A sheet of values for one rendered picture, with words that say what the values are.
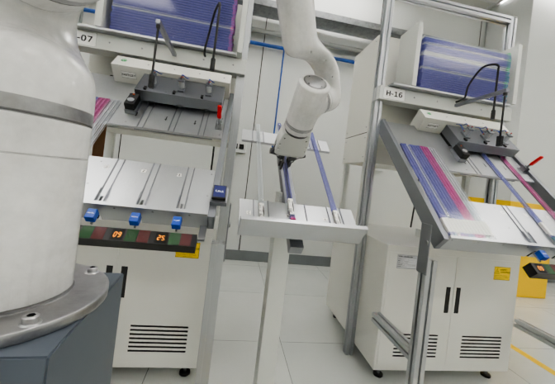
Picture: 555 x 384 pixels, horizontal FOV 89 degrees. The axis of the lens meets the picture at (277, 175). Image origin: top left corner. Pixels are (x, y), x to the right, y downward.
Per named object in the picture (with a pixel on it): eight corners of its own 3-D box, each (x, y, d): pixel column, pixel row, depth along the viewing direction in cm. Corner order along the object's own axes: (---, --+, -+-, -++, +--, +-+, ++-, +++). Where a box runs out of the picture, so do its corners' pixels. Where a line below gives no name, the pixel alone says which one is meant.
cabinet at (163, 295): (197, 384, 112) (215, 229, 113) (-3, 383, 101) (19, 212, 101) (210, 306, 176) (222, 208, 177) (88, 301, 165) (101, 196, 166)
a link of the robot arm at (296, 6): (314, -6, 76) (324, 107, 88) (268, -4, 67) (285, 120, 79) (340, -15, 69) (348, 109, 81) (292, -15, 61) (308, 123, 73)
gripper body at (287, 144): (313, 120, 86) (302, 146, 95) (281, 116, 84) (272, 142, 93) (315, 138, 82) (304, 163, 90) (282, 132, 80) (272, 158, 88)
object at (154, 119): (220, 148, 112) (221, 137, 109) (35, 123, 102) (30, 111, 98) (229, 104, 135) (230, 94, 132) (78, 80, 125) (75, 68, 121)
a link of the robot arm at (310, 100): (303, 108, 86) (280, 116, 81) (318, 68, 76) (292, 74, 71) (321, 125, 82) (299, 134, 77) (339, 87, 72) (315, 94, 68)
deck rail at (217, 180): (213, 229, 86) (214, 217, 81) (206, 229, 85) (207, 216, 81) (233, 105, 136) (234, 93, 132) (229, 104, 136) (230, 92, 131)
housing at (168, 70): (227, 111, 133) (230, 82, 124) (116, 93, 126) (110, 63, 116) (229, 101, 139) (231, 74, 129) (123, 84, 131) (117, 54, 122)
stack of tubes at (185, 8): (231, 51, 126) (238, -8, 126) (107, 28, 118) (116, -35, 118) (231, 62, 139) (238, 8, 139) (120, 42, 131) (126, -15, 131)
